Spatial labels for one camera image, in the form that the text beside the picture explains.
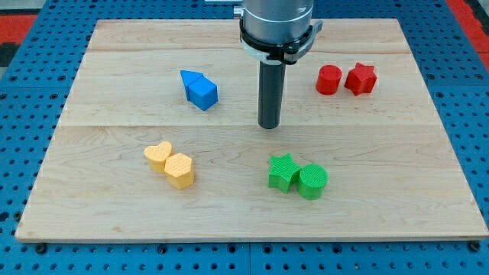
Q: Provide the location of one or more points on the red cylinder block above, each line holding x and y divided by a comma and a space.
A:
328, 80

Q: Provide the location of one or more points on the wooden board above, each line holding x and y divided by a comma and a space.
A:
393, 175

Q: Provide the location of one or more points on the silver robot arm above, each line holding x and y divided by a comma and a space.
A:
276, 21

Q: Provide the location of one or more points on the green star block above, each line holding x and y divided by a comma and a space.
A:
283, 172

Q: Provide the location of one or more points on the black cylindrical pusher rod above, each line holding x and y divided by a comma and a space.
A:
271, 82

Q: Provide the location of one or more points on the blue triangle block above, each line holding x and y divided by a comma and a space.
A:
189, 77

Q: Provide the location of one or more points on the yellow hexagon block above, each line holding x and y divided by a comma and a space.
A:
180, 170

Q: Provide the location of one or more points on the green cylinder block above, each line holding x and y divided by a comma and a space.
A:
313, 178

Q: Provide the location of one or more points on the red star block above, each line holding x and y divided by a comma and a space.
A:
361, 79

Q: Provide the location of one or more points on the blue cube block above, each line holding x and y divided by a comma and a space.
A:
203, 93

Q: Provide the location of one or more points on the yellow heart block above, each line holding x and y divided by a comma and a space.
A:
156, 155

